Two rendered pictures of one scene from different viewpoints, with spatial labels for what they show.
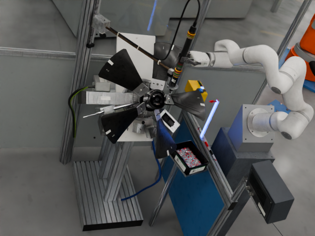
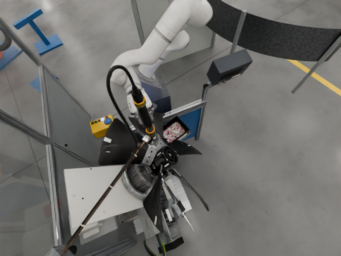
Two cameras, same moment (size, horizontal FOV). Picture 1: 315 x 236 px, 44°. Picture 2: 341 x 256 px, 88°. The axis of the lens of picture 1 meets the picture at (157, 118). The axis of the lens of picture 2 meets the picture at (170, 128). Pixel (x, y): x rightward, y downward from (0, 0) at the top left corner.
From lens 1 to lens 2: 1.85 m
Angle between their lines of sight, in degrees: 51
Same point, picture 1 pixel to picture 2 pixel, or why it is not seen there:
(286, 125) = (183, 40)
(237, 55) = (160, 50)
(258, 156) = (161, 81)
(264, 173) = (227, 65)
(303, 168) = (100, 73)
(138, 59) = (101, 186)
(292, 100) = not seen: hidden behind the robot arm
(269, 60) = (194, 7)
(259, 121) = (152, 69)
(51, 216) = (186, 235)
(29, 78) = not seen: outside the picture
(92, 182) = not seen: hidden behind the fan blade
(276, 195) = (246, 59)
